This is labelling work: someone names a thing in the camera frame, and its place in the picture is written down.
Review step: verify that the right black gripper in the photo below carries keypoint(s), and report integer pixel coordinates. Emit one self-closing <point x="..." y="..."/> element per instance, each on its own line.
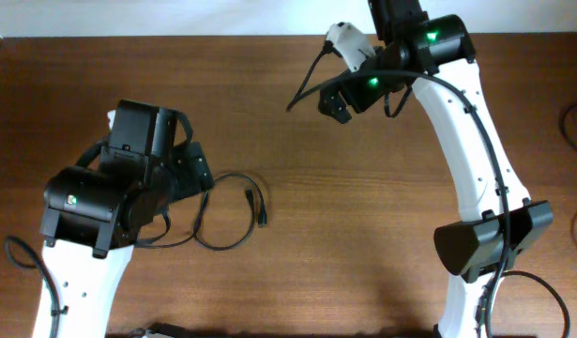
<point x="359" y="99"/>

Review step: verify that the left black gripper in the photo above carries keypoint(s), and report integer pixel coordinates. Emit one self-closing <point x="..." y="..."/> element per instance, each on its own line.
<point x="191" y="169"/>

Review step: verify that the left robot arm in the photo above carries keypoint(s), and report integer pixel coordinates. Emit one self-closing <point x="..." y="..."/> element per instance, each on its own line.
<point x="96" y="208"/>

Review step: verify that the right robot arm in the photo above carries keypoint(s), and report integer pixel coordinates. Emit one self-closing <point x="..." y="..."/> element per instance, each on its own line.
<point x="434" y="60"/>

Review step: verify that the black device at table edge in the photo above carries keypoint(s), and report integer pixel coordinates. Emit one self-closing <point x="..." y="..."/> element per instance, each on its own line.
<point x="163" y="330"/>

